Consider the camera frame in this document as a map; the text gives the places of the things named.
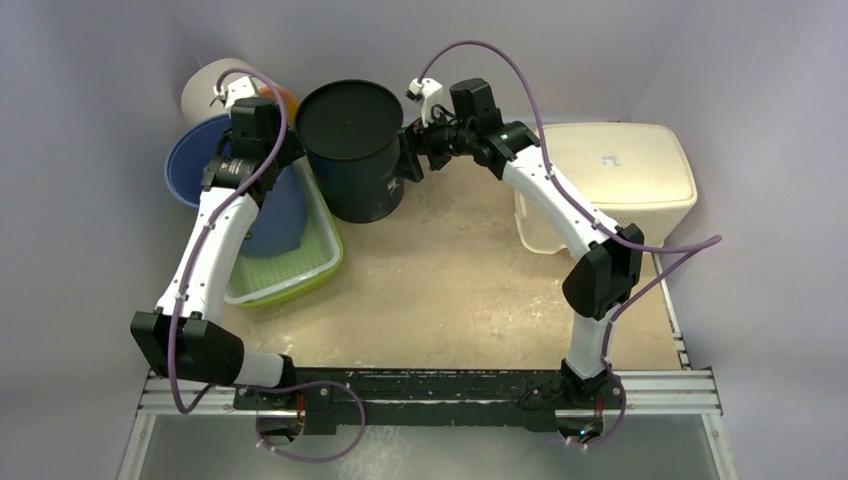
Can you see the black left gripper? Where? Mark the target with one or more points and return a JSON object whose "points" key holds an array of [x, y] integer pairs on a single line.
{"points": [[291, 150]]}

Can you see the white cylinder container orange-yellow lid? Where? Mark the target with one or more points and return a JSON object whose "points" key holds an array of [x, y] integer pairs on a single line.
{"points": [[198, 102]]}

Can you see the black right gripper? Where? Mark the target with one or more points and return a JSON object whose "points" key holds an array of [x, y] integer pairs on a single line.
{"points": [[411, 156]]}

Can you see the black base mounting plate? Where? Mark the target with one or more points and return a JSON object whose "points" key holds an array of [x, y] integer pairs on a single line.
{"points": [[538, 401]]}

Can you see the aluminium frame rails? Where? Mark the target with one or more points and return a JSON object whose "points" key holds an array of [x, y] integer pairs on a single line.
{"points": [[435, 352]]}

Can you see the green tray with white strainer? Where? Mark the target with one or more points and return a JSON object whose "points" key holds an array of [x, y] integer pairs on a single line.
{"points": [[270, 281]]}

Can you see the light blue plastic bucket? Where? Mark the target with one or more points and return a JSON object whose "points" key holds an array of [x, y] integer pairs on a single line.
{"points": [[282, 218]]}

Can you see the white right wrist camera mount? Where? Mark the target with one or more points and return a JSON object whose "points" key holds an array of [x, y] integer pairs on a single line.
{"points": [[427, 93]]}

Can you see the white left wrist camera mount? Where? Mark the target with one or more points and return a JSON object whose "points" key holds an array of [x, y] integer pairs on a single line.
{"points": [[241, 88]]}

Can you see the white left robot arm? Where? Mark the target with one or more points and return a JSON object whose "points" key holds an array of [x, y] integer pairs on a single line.
{"points": [[181, 338]]}

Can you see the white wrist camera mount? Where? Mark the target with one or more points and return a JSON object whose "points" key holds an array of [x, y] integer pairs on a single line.
{"points": [[241, 88], [427, 93]]}

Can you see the cream plastic laundry basket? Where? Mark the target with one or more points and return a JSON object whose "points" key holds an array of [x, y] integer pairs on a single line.
{"points": [[633, 172]]}

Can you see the dark navy cylindrical bin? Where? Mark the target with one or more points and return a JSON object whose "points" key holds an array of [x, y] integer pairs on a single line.
{"points": [[349, 130]]}

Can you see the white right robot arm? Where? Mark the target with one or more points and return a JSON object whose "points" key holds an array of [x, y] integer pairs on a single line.
{"points": [[607, 256]]}

